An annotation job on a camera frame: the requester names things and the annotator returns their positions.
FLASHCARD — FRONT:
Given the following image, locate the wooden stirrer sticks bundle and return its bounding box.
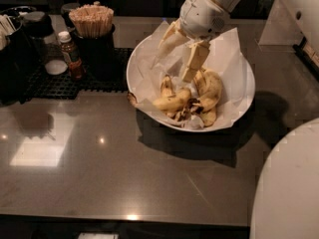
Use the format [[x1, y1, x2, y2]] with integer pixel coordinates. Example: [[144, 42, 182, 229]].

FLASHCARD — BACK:
[[69, 4, 114, 38]]

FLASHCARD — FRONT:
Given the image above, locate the black cup holder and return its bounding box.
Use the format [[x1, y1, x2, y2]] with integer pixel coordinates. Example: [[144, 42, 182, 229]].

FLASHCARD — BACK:
[[72, 26, 118, 81]]

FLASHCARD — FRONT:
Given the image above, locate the black rubber grid mat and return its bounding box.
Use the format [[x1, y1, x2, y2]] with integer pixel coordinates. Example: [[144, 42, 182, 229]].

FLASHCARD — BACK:
[[19, 48, 133, 104]]

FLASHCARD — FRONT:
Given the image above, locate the black container left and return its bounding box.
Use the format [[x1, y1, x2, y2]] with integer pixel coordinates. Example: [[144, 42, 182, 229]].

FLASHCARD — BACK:
[[0, 6, 41, 106]]

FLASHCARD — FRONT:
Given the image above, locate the white bowl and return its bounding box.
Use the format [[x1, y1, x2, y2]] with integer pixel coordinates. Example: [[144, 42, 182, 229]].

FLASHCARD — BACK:
[[126, 26, 256, 133]]

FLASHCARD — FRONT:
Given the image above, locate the dark lidded jar behind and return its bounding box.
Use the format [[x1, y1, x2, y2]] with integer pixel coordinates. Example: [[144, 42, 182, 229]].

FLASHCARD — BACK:
[[61, 3, 80, 28]]

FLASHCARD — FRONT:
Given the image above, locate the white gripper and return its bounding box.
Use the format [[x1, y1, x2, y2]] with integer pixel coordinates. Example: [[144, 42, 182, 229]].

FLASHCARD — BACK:
[[152, 0, 230, 83]]

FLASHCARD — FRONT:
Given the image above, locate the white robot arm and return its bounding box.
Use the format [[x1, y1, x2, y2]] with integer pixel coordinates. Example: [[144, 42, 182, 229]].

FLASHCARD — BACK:
[[158, 0, 319, 239]]

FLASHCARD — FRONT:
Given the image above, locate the small brown sauce bottle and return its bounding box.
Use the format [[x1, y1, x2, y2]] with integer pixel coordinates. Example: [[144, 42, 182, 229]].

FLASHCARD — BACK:
[[58, 31, 86, 81]]

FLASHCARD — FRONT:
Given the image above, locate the banana bunch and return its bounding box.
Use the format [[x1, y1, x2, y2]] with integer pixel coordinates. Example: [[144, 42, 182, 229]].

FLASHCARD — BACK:
[[128, 75, 191, 121], [189, 68, 222, 126]]

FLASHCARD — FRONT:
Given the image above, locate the white paper liner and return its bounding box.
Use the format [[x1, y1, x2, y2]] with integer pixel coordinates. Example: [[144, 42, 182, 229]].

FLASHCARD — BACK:
[[132, 21, 250, 131]]

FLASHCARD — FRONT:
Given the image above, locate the glass sugar shaker black lid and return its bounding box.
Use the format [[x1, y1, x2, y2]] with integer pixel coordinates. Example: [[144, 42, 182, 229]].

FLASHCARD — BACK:
[[22, 11, 68, 76]]

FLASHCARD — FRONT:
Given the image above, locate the clear acrylic sign stand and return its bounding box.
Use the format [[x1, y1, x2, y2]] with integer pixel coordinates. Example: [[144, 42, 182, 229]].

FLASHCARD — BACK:
[[259, 0, 303, 46]]

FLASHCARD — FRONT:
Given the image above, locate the black tray right edge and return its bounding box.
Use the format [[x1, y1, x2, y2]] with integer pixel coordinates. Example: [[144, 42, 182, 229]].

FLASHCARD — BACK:
[[293, 38, 319, 82]]

